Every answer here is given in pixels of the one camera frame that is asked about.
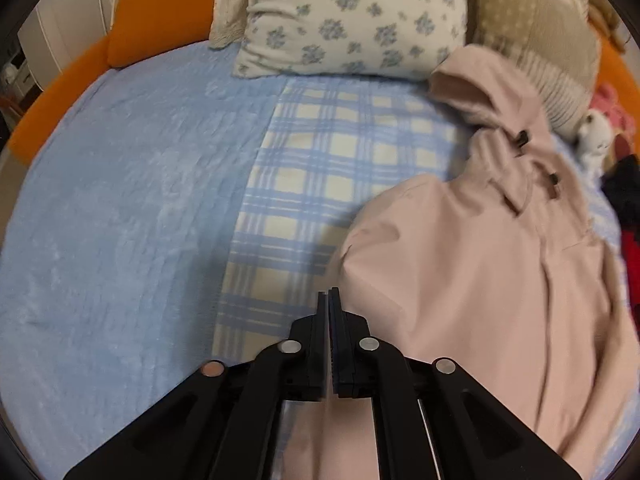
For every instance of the orange bed frame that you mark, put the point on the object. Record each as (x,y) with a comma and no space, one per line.
(160,10)

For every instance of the blue floral pillow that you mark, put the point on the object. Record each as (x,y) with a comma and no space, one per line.
(360,15)

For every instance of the dark cloth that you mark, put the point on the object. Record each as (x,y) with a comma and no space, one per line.
(625,195)

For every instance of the brown plush toy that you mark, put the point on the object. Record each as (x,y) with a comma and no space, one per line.
(607,20)

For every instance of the white plush toy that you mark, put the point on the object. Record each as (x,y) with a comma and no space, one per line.
(595,135)

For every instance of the pink hooded jacket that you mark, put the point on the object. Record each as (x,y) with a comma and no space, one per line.
(475,285)

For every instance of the beige patchwork pillow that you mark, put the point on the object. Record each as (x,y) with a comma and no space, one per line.
(540,30)

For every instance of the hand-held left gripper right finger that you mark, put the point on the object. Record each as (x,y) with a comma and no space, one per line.
(336,325)

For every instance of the cream lace pillow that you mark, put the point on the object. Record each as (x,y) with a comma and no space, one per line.
(230,5)

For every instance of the light blue fleece blanket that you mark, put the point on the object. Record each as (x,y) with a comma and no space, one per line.
(125,210)

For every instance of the white cabinet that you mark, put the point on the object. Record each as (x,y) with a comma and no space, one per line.
(55,30)

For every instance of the blue plaid blanket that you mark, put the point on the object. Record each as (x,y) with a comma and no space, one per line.
(310,170)

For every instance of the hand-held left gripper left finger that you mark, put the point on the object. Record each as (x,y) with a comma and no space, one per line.
(322,320)

